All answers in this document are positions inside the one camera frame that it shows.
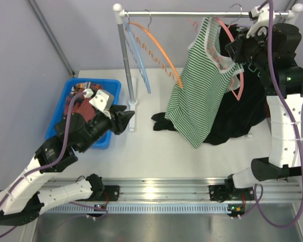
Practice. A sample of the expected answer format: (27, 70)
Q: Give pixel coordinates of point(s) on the rust red garment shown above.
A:
(81, 106)

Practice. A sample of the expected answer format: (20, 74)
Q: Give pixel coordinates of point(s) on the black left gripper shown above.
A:
(115, 119)

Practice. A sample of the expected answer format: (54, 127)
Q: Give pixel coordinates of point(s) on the green white striped tank top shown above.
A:
(192, 117)

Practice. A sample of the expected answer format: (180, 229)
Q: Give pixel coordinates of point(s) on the black tank top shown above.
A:
(234, 118)

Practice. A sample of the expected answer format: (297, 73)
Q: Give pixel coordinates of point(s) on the blue plastic bin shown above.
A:
(58, 121)

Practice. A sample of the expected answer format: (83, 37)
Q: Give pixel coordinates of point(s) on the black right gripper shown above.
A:
(236, 48)

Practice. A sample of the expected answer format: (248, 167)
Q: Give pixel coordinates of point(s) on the aluminium mounting rail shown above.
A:
(143, 195)

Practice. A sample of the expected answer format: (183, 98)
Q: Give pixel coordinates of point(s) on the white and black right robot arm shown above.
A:
(273, 88)

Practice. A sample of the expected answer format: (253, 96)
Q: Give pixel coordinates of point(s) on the mint green plastic hanger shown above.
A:
(246, 65)

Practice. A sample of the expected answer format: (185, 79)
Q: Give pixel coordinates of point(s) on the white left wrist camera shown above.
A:
(102, 100)

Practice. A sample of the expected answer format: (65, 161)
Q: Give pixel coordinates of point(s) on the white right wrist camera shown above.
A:
(261, 15)

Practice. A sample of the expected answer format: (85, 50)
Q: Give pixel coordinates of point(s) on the pink plastic hanger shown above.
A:
(207, 73)

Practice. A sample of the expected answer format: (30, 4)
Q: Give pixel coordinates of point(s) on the light blue plastic hanger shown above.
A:
(135, 52)

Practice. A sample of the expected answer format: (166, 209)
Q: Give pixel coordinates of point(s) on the patterned orange blue garment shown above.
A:
(86, 85)

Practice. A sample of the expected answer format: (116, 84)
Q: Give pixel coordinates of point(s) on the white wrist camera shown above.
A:
(102, 100)
(261, 15)

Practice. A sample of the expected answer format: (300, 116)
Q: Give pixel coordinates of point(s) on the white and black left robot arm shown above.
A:
(25, 200)

